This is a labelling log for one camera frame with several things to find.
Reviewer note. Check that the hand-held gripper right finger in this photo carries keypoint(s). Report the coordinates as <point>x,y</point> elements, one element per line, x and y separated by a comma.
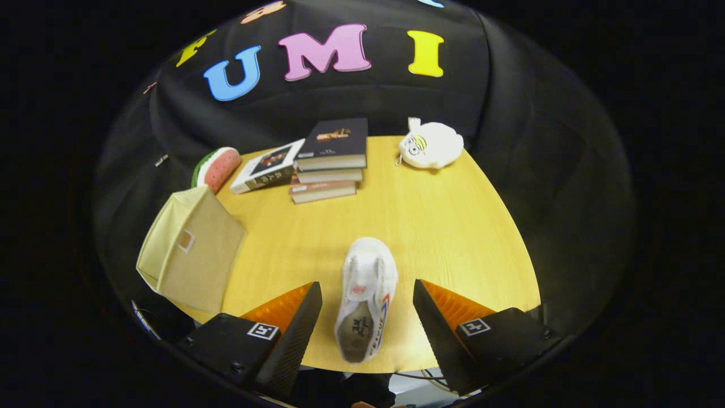
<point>442,343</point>

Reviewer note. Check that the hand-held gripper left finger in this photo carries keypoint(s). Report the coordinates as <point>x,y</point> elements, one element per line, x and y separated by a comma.
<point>294,343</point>

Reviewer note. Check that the white canvas shoe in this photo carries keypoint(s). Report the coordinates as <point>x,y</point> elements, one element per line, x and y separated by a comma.
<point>365,283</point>

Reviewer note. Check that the beige fabric storage box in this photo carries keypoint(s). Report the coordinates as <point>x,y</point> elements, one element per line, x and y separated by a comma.
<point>192,266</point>

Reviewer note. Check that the reddish brown book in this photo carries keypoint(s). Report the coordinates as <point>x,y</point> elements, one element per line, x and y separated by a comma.
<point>323,192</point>

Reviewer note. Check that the white book with portrait cover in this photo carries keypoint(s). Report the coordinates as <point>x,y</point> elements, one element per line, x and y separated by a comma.
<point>266,167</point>

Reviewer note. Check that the watermelon slice toy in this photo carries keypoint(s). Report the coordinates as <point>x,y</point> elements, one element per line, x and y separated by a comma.
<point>221,167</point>

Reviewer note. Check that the white plush toy yellow face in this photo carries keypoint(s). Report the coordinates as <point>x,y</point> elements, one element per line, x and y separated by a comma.
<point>433,147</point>

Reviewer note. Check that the black hardcover book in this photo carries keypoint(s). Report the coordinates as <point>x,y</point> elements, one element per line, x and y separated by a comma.
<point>334,139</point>

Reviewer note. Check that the silver cloth clip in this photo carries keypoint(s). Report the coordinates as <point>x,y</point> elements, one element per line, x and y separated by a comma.
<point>161,160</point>

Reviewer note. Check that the red cloth clip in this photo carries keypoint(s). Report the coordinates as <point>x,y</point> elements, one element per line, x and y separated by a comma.
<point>149,88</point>

